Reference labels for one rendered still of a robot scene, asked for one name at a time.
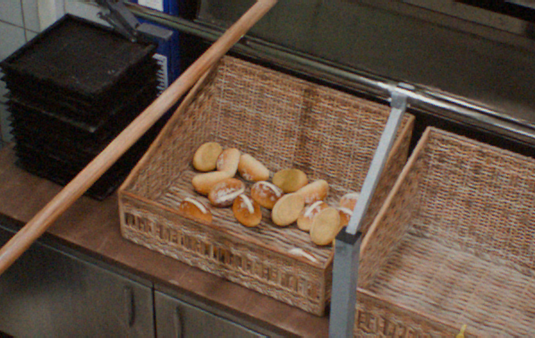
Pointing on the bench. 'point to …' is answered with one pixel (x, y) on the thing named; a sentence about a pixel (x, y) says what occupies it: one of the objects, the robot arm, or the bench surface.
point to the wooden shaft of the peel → (20, 242)
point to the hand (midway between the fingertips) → (164, 4)
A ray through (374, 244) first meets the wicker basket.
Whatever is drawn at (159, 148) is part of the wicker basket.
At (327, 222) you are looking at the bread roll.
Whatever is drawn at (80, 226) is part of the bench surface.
